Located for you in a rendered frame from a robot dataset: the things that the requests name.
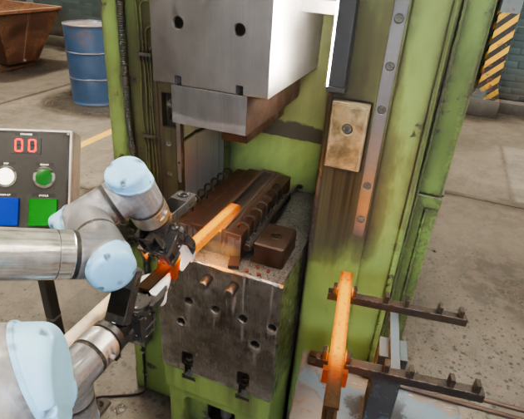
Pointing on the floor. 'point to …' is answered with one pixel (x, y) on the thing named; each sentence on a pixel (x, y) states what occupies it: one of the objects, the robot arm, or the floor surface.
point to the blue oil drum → (86, 61)
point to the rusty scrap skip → (15, 32)
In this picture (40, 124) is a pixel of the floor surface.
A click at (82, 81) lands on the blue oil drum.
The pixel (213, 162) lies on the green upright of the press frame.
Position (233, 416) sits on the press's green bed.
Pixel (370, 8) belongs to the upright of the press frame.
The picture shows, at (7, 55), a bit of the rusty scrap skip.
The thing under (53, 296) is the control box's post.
